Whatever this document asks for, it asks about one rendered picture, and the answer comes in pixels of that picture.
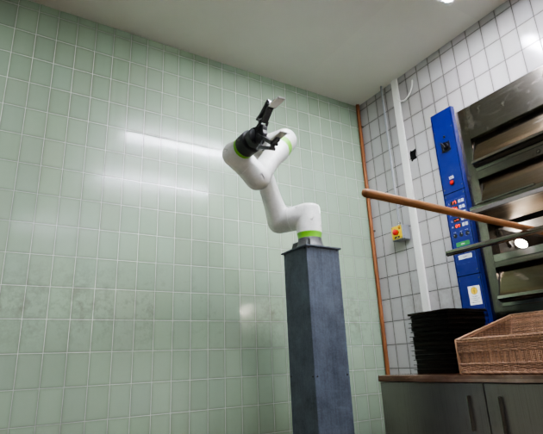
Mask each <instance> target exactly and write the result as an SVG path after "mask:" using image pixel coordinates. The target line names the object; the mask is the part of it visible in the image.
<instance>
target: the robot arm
mask: <svg viewBox="0 0 543 434"><path fill-rule="evenodd" d="M284 100H285V97H281V96H278V97H277V98H276V99H273V100H272V101H271V100H268V99H267V100H266V102H265V105H264V107H263V108H262V109H261V111H260V113H259V115H258V116H257V118H256V121H258V124H257V126H256V127H253V128H251V129H250V130H246V131H245V132H244V133H242V134H241V135H240V136H239V137H238V138H237V139H236V140H234V141H232V142H229V143H228V144H226V145H225V147H224V148H223V151H222V157H223V160H224V162H225V163H226V164H227V165H228V166H229V167H230V168H231V169H232V170H234V171H235V172H236V173H237V174H238V175H239V176H240V177H241V179H242V180H243V181H244V182H245V184H246V185H247V186H248V187H249V188H250V189H253V190H259V192H260V194H261V197H262V201H263V204H264V207H265V215H266V218H267V224H268V226H269V228H270V229H271V230H272V231H273V232H274V233H289V232H294V231H296V235H297V237H298V242H296V243H294V244H293V245H292V248H291V249H294V248H297V247H298V246H301V245H305V244H309V245H323V243H322V240H321V235H322V230H321V210H320V207H319V206H318V205H317V204H315V203H310V202H309V203H303V204H299V205H296V206H293V207H289V208H288V207H286V206H285V204H284V201H283V198H282V196H281V195H280V192H279V189H278V186H277V183H276V180H275V177H274V174H273V173H274V172H275V170H276V169H277V168H278V167H279V166H280V165H281V164H282V163H283V162H284V161H285V160H286V159H287V158H288V157H289V155H290V154H291V152H292V151H293V150H294V148H295V147H296V135H295V134H294V133H293V132H292V131H291V130H290V129H287V128H282V129H279V130H277V131H275V132H272V133H268V134H267V127H268V125H269V122H268V121H269V119H270V117H271V114H272V111H273V109H275V108H276V107H277V106H278V105H279V104H281V103H282V102H283V101H284ZM261 123H265V125H264V124H261ZM323 246H324V245H323Z"/></svg>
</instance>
